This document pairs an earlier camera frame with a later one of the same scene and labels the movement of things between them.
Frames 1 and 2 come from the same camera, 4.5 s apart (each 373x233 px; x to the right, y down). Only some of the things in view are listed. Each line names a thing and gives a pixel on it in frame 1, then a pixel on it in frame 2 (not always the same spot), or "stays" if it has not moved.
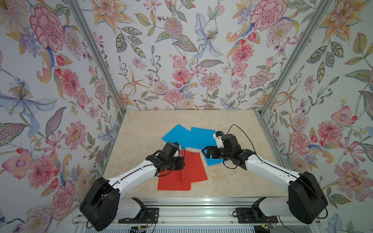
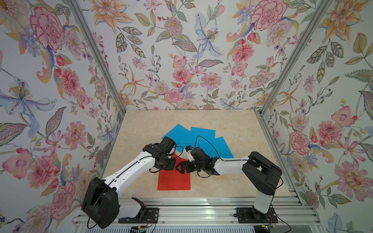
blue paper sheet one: [182, 136] stays
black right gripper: [209, 148] -> [182, 163]
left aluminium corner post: [92, 41] stays
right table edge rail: [272, 140] stays
